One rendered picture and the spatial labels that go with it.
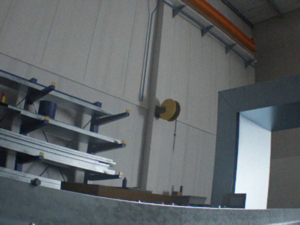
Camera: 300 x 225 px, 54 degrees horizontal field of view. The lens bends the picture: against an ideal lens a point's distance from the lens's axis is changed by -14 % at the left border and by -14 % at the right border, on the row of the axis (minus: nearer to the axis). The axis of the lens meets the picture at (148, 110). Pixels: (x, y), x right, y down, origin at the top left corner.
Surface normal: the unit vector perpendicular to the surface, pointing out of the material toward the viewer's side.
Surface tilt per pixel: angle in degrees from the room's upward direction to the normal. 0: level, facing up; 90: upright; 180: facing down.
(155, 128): 90
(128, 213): 68
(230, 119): 90
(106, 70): 90
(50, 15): 90
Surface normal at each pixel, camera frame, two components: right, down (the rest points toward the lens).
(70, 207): 0.72, -0.48
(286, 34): -0.72, -0.27
